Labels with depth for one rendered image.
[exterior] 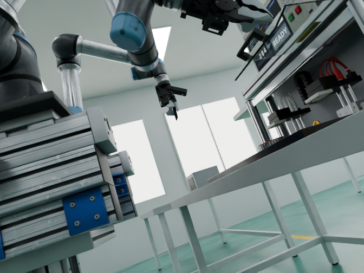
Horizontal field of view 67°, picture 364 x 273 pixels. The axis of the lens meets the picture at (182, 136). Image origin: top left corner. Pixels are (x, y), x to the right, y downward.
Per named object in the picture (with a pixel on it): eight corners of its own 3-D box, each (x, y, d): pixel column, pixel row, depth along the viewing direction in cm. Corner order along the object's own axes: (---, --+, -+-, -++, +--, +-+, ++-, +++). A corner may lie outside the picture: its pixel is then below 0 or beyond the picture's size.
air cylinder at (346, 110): (363, 118, 77) (354, 101, 78) (343, 127, 84) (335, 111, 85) (376, 114, 78) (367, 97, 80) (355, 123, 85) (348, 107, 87)
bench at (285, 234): (182, 311, 196) (152, 209, 214) (155, 270, 369) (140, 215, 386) (305, 254, 227) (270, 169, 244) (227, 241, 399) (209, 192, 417)
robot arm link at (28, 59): (51, 88, 78) (41, 47, 81) (22, 65, 65) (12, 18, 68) (11, 101, 78) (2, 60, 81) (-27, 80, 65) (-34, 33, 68)
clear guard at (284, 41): (274, 28, 61) (264, 7, 63) (234, 81, 84) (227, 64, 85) (380, 11, 70) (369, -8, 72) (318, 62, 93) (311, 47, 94)
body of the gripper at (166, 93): (161, 109, 151) (155, 89, 154) (176, 104, 152) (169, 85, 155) (161, 103, 144) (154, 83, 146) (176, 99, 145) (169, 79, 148)
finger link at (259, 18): (262, 32, 68) (228, 20, 67) (275, 14, 63) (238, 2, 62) (261, 41, 67) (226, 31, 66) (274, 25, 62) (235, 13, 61)
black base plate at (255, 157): (305, 139, 52) (300, 128, 52) (208, 184, 112) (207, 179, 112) (463, 89, 65) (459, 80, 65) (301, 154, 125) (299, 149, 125)
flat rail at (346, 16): (359, 10, 68) (353, 0, 68) (251, 109, 125) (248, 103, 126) (363, 9, 68) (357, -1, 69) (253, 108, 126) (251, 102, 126)
